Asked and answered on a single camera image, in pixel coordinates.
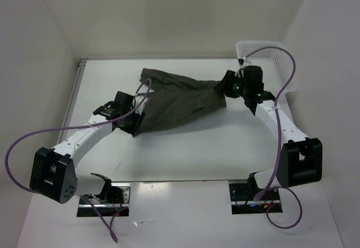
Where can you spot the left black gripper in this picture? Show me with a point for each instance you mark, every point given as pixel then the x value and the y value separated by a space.
pixel 135 128

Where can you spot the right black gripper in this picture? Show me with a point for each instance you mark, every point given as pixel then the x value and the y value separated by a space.
pixel 223 87

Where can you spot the dark olive shorts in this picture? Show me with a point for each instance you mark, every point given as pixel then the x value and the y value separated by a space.
pixel 177 100

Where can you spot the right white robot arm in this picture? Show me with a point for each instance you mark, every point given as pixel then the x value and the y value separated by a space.
pixel 299 159

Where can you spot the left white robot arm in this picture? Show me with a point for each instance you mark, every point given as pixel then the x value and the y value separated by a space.
pixel 53 173

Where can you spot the white plastic basket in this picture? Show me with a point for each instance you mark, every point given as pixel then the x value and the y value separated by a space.
pixel 277 66

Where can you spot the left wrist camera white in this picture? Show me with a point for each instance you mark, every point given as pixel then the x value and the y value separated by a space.
pixel 140 103

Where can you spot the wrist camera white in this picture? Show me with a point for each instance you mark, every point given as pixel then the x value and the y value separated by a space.
pixel 140 103
pixel 243 62

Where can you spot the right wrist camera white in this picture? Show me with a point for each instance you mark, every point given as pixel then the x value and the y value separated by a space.
pixel 243 62

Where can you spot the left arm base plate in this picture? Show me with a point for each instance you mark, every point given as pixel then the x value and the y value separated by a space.
pixel 115 204

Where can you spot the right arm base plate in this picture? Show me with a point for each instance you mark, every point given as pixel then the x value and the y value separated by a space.
pixel 242 200

